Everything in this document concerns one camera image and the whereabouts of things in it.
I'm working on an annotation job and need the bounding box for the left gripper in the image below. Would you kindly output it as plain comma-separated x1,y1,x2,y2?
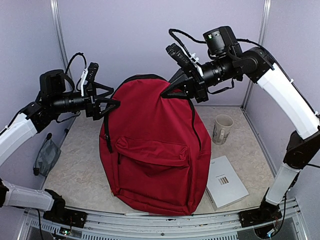
50,81,120,120

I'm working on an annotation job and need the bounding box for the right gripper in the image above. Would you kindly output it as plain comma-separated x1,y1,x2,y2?
160,51,239,102

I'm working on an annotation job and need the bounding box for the red student backpack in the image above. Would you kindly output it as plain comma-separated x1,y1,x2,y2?
99,74,212,216

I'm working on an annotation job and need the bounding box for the white book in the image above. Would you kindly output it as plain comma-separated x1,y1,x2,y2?
206,155,249,210

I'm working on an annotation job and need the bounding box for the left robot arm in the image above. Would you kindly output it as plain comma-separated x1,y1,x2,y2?
0,63,120,228

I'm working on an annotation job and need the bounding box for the cream ceramic mug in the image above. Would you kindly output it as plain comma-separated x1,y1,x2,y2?
212,114,234,145

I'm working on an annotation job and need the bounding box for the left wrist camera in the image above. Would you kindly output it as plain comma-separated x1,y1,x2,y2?
79,62,99,97

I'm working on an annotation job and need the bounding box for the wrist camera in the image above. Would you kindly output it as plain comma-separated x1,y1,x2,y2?
165,43,204,77
79,62,99,97

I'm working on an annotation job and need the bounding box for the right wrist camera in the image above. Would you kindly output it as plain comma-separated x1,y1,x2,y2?
165,43,204,77

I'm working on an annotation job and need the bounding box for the grey pouch with cord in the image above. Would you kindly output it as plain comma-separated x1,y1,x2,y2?
33,132,61,177

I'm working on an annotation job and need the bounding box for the left frame post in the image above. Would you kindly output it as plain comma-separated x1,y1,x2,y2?
49,0,68,70

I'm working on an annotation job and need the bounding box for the frame post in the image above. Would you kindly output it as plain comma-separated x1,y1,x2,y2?
49,0,68,70
239,0,272,111

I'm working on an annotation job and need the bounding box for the right frame post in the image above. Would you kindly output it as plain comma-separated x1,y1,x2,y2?
239,0,272,111

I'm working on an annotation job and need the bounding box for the white pen on rail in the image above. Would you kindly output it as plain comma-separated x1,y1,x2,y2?
124,212,149,217

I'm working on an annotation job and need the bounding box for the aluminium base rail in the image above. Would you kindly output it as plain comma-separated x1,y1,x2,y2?
17,197,308,240

